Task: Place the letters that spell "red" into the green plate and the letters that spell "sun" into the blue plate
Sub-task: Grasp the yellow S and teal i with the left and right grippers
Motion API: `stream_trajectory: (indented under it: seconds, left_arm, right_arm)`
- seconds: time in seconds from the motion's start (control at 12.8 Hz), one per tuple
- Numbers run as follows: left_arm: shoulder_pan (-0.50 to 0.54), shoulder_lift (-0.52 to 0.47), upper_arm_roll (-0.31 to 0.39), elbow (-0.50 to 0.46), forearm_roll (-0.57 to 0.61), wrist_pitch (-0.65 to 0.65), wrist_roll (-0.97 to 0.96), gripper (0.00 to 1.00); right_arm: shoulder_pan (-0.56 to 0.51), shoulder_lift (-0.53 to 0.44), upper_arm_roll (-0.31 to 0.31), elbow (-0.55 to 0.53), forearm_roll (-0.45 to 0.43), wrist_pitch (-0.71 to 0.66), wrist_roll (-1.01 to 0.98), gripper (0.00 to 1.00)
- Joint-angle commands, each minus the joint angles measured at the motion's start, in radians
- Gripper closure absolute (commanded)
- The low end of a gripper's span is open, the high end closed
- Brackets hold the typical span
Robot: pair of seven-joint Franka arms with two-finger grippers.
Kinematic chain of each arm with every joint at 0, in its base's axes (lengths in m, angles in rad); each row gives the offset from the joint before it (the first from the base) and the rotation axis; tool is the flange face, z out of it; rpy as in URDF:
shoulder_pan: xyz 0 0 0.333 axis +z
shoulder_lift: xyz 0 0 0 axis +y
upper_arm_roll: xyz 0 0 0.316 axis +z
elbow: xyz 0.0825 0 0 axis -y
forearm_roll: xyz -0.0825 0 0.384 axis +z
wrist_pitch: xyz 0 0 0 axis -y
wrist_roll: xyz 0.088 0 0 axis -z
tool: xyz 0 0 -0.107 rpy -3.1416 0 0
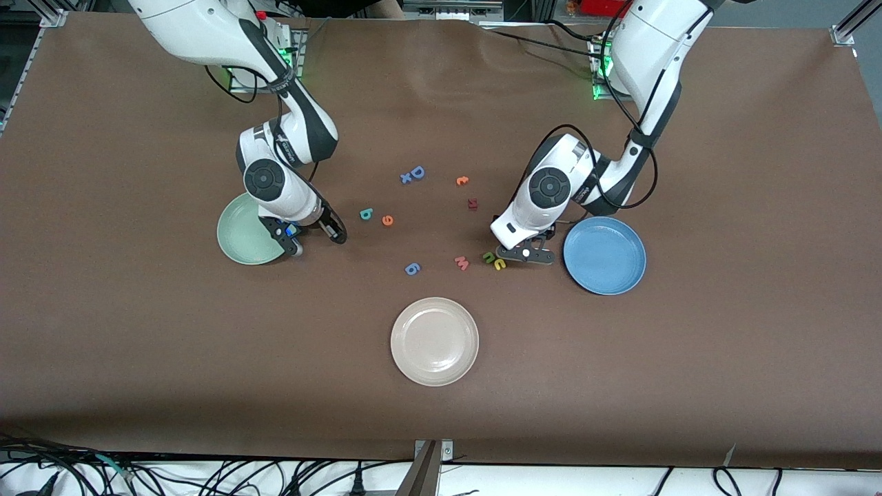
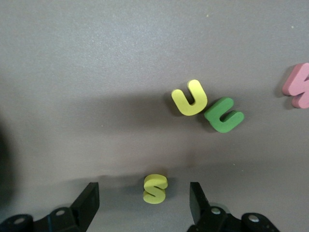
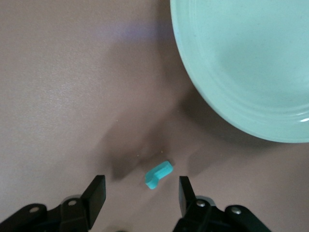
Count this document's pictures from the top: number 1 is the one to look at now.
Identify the pale green plate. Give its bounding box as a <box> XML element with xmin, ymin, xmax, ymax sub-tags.
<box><xmin>216</xmin><ymin>192</ymin><xmax>290</xmax><ymax>266</ymax></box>

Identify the blue plate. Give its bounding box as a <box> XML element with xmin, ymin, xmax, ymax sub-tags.
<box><xmin>563</xmin><ymin>216</ymin><xmax>647</xmax><ymax>296</ymax></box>

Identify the beige plate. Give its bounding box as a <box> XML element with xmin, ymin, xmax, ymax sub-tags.
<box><xmin>390</xmin><ymin>297</ymin><xmax>480</xmax><ymax>387</ymax></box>

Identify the brown paper table cover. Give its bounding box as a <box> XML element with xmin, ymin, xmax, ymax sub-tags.
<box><xmin>0</xmin><ymin>10</ymin><xmax>882</xmax><ymax>471</ymax></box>

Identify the grey metal equipment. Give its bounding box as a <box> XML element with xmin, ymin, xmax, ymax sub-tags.
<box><xmin>403</xmin><ymin>0</ymin><xmax>505</xmax><ymax>23</ymax></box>

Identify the red box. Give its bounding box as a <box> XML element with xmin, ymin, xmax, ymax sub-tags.
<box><xmin>577</xmin><ymin>0</ymin><xmax>631</xmax><ymax>18</ymax></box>

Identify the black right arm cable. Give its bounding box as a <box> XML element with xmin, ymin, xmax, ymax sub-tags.
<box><xmin>205</xmin><ymin>62</ymin><xmax>331</xmax><ymax>207</ymax></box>

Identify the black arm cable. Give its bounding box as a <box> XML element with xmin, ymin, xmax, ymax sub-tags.
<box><xmin>513</xmin><ymin>21</ymin><xmax>659</xmax><ymax>211</ymax></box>
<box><xmin>205</xmin><ymin>62</ymin><xmax>331</xmax><ymax>207</ymax></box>

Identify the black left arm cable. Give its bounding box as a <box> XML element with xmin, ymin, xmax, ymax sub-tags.
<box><xmin>513</xmin><ymin>21</ymin><xmax>659</xmax><ymax>211</ymax></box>

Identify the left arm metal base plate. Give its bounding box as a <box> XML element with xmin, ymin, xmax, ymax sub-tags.
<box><xmin>589</xmin><ymin>31</ymin><xmax>621</xmax><ymax>103</ymax></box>

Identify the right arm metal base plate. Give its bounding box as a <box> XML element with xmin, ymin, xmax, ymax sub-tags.
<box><xmin>229</xmin><ymin>28</ymin><xmax>307</xmax><ymax>94</ymax></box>

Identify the metal table bracket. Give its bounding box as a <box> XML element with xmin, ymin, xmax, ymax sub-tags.
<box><xmin>396</xmin><ymin>439</ymin><xmax>455</xmax><ymax>496</ymax></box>

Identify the aluminium frame rail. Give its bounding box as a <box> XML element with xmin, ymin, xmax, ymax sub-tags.
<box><xmin>830</xmin><ymin>0</ymin><xmax>882</xmax><ymax>48</ymax></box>
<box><xmin>0</xmin><ymin>0</ymin><xmax>70</xmax><ymax>135</ymax></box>

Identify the teal cable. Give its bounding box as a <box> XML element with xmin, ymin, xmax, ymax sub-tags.
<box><xmin>93</xmin><ymin>451</ymin><xmax>135</xmax><ymax>483</ymax></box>

